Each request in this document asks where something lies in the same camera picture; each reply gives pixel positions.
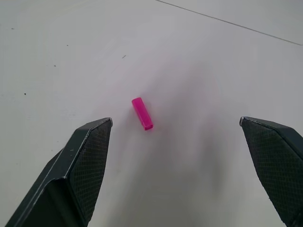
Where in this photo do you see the pink rectangular block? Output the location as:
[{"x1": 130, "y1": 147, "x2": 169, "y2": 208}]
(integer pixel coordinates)
[{"x1": 131, "y1": 97, "x2": 155, "y2": 131}]

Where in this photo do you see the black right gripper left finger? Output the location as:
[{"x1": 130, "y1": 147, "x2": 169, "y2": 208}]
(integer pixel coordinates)
[{"x1": 4, "y1": 117, "x2": 113, "y2": 227}]

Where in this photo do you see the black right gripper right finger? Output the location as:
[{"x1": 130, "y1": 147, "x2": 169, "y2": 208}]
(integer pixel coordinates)
[{"x1": 239, "y1": 116, "x2": 303, "y2": 227}]

